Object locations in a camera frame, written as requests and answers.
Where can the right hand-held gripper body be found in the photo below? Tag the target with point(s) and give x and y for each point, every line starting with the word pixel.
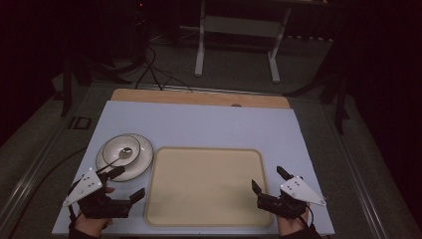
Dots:
pixel 285 204

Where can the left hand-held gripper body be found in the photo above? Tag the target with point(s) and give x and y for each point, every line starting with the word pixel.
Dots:
pixel 99 205

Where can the metal spoon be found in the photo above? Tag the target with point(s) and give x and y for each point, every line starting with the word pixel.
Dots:
pixel 126 152

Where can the white bowl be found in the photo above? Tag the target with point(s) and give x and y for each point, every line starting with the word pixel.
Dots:
pixel 114 147

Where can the white round plate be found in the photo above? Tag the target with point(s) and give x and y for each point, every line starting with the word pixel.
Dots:
pixel 142 159

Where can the person's right hand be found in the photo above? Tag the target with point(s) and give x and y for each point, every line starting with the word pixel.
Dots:
pixel 292 225

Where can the person's left hand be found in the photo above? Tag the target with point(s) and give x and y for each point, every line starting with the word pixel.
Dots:
pixel 89 226

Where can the beige tray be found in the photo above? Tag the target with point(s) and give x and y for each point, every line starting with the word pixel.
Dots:
pixel 205 187

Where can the black floor socket box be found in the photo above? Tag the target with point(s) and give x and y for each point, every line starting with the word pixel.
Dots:
pixel 80 123

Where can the light blue table mat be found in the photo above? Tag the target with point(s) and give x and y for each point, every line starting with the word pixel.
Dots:
pixel 205 126

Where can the black metal stand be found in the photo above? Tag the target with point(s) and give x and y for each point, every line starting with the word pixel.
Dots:
pixel 340 99
pixel 68 86

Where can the white metal stand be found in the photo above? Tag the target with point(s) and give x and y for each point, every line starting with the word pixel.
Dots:
pixel 239 26

